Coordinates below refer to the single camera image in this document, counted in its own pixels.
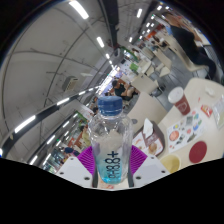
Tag group of beige chairs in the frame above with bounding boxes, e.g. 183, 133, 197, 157
131, 33, 208, 96

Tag beige chair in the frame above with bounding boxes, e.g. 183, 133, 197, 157
127, 91, 169, 126

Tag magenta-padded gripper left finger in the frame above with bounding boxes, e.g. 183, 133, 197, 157
54, 145, 98, 188

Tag ceiling air unit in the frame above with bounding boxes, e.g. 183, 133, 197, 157
61, 75, 79, 92

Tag flat round red coaster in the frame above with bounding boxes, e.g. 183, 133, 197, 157
188, 140, 208, 164

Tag ceiling lights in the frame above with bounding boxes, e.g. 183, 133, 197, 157
0, 0, 168, 168

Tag small white packet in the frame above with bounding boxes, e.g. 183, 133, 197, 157
204, 87, 216, 98

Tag cream mug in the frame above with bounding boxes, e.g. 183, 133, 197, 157
159, 153, 181, 174

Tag clear blue-capped water bottle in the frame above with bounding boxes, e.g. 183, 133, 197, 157
87, 95, 134, 184

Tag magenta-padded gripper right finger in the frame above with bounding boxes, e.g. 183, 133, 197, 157
126, 144, 168, 188

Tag small red packet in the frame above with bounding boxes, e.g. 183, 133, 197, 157
200, 104, 214, 118

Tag red paper cup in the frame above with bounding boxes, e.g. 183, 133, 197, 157
167, 86, 191, 116

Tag white crumpled napkin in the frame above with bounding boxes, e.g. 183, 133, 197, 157
142, 117, 155, 139

